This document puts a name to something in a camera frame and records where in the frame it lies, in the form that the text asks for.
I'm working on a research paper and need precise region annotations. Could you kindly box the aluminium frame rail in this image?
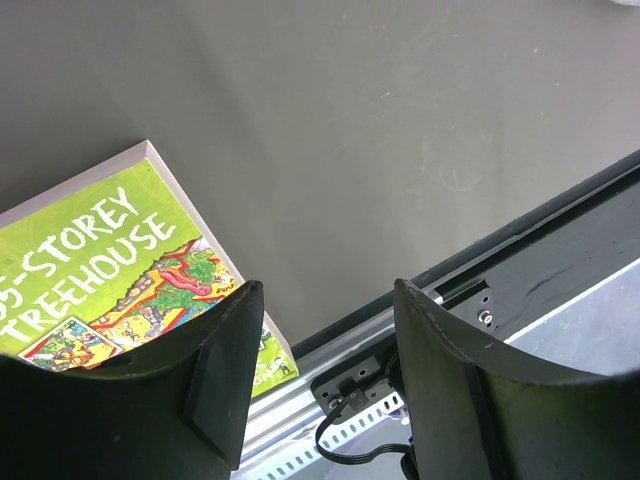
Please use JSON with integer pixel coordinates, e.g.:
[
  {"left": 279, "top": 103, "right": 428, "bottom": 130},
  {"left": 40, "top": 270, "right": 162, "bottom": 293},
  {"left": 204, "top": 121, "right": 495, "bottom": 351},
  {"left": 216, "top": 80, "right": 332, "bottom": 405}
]
[{"left": 239, "top": 259, "right": 640, "bottom": 480}]

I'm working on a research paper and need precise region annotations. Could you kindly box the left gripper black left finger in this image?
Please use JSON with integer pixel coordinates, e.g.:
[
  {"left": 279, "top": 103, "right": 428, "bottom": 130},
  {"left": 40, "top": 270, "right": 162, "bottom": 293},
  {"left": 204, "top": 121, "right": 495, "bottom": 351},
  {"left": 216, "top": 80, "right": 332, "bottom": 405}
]
[{"left": 1, "top": 281, "right": 264, "bottom": 479}]

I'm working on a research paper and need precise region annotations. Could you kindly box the green children's book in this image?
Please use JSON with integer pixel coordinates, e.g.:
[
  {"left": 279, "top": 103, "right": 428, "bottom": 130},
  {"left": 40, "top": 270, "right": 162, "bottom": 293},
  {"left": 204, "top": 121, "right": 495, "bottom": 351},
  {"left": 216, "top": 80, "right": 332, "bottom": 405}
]
[{"left": 0, "top": 140, "right": 300, "bottom": 400}]

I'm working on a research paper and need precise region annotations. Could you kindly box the black ribbon cable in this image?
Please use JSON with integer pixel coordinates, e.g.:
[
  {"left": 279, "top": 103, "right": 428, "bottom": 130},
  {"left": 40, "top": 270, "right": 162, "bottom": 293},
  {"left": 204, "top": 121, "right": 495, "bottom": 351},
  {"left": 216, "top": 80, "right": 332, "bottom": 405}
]
[{"left": 314, "top": 394, "right": 416, "bottom": 466}]

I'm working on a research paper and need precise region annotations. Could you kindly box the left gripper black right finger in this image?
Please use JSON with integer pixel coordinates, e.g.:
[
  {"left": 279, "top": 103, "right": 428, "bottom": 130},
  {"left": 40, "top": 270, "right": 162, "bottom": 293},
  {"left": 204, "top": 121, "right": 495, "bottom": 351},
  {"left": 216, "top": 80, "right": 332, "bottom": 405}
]
[{"left": 394, "top": 279, "right": 639, "bottom": 479}]

